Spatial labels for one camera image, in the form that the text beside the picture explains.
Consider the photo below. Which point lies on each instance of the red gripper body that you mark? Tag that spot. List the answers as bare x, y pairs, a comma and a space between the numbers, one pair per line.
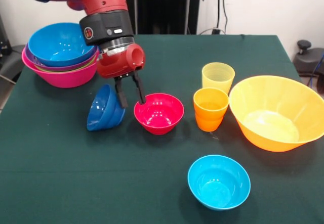
121, 62

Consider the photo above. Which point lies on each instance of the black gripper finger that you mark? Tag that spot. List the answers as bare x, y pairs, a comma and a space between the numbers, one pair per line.
139, 88
121, 92

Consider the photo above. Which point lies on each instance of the small dark blue bowl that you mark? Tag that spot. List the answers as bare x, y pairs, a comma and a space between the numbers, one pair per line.
103, 112

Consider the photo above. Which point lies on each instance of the small red plastic bowl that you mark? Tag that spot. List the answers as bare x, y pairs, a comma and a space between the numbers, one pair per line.
158, 114

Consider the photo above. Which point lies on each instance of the green plastic bowl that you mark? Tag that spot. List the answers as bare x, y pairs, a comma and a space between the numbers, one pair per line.
89, 64

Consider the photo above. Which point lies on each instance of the large pink plastic bowl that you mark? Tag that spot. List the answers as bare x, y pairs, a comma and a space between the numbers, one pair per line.
68, 80

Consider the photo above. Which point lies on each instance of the medium blue plastic bowl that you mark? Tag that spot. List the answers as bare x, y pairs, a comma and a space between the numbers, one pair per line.
58, 44

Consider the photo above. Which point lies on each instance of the purple plastic bowl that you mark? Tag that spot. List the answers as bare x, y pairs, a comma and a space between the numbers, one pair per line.
32, 61

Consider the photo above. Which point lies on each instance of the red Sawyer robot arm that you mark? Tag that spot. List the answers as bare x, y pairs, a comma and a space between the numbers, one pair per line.
101, 9

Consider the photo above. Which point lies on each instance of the orange plastic cup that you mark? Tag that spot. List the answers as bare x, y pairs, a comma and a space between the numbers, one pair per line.
211, 102
208, 125

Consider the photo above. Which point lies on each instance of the yellow plastic cup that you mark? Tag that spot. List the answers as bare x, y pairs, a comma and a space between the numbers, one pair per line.
218, 78

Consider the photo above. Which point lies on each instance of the black equipment box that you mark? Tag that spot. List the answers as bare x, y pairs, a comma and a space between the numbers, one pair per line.
3, 37

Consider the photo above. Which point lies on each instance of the small light blue bowl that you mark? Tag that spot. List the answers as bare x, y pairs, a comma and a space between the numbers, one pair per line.
219, 183

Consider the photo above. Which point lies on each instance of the dark green tablecloth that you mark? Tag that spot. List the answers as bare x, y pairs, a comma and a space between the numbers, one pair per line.
265, 57

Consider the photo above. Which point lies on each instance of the large orange plastic bowl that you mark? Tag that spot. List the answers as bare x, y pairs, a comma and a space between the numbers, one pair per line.
273, 102

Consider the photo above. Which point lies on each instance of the black pedestal leg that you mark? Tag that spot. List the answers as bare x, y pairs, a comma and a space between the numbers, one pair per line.
307, 59
11, 59

